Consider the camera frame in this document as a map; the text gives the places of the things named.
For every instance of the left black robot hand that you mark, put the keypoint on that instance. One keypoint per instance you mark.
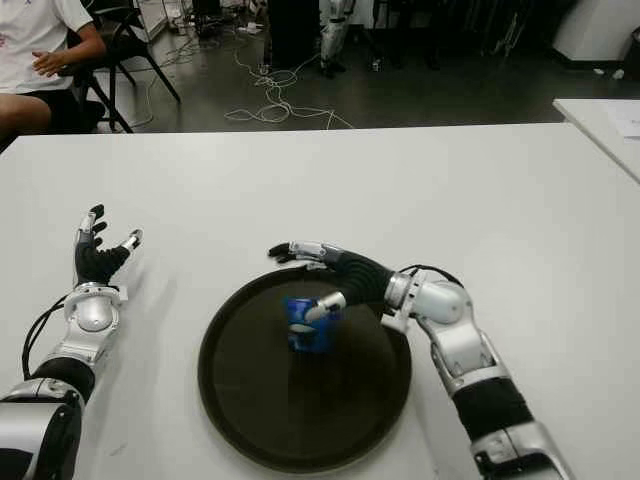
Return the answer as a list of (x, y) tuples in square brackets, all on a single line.
[(92, 260)]

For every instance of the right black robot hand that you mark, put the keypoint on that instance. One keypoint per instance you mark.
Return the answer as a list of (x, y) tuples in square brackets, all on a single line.
[(360, 280)]

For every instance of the blue Oreo packet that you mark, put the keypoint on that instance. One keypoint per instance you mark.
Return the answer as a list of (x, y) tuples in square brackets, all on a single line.
[(307, 337)]

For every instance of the round dark brown tray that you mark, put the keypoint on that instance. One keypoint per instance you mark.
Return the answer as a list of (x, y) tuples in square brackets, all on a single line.
[(305, 390)]

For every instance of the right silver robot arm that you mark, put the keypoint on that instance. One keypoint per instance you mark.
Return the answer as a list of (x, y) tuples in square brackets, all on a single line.
[(470, 345)]

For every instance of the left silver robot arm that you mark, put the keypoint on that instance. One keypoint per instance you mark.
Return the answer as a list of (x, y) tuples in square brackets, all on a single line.
[(90, 315)]

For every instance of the small white floor object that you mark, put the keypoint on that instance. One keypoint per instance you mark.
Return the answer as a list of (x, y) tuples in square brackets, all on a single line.
[(377, 64)]

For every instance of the black folding chair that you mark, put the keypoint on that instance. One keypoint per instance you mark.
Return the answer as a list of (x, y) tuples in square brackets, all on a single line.
[(125, 35)]

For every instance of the seated person in white shirt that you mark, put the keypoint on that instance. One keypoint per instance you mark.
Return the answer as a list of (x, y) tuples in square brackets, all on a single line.
[(30, 30)]

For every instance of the white board panel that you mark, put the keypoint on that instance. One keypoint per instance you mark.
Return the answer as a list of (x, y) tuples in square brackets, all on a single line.
[(150, 17)]

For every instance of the black cabinet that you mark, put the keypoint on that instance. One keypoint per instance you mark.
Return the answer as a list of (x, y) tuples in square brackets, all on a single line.
[(295, 30)]

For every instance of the white power strip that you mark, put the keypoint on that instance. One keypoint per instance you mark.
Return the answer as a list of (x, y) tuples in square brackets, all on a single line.
[(251, 27)]

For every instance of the white side table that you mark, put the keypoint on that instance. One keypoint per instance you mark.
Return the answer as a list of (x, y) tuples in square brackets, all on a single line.
[(595, 125)]

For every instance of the white paper sheet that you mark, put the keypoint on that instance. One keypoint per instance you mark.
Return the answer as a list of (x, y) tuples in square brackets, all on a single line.
[(627, 122)]

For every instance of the white machine housing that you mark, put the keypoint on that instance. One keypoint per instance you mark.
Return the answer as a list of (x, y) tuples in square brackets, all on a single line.
[(595, 30)]

